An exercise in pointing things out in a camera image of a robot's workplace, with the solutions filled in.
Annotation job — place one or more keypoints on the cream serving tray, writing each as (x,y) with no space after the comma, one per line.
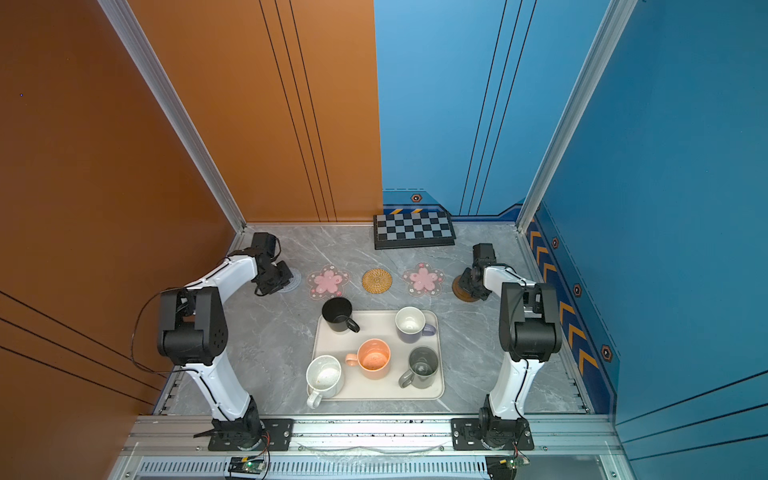
(377,324)

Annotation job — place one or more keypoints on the orange pink mug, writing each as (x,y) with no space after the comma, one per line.
(373,358)

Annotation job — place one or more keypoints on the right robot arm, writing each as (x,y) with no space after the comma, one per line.
(529,334)

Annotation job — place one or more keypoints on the folded checkerboard box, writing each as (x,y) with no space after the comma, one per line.
(413,230)

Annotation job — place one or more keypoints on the woven rattan coaster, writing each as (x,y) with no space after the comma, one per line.
(377,281)

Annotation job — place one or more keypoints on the lavender mug white inside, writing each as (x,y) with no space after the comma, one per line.
(411,325)

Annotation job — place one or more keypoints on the right small circuit board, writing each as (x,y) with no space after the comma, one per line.
(505,467)

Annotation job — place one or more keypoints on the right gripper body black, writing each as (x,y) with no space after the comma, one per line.
(467,281)

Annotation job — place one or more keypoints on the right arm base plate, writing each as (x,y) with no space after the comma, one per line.
(469,434)

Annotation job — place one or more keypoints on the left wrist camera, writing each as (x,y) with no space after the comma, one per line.
(266,243)

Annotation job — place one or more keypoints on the aluminium front rail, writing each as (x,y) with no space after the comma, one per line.
(556,434)

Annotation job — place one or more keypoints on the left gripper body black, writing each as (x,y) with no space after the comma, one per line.
(279,276)

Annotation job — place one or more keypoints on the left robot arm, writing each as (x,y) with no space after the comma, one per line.
(193,333)

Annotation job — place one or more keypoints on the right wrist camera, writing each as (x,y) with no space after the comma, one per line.
(483,255)

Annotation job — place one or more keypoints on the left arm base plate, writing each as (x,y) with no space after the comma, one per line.
(272,434)

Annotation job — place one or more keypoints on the brown wooden coaster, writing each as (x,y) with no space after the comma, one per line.
(460,292)

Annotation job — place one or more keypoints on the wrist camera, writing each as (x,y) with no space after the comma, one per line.
(483,255)
(266,243)

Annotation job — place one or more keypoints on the grey green mug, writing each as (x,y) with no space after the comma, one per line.
(423,365)

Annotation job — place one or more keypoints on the light blue woven coaster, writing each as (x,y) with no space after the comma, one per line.
(294,281)

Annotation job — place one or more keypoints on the green circuit board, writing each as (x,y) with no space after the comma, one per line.
(247,467)

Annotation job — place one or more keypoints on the black mug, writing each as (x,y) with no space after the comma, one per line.
(337,313)

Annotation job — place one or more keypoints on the pink flower coaster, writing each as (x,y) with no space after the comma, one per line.
(424,280)
(327,283)

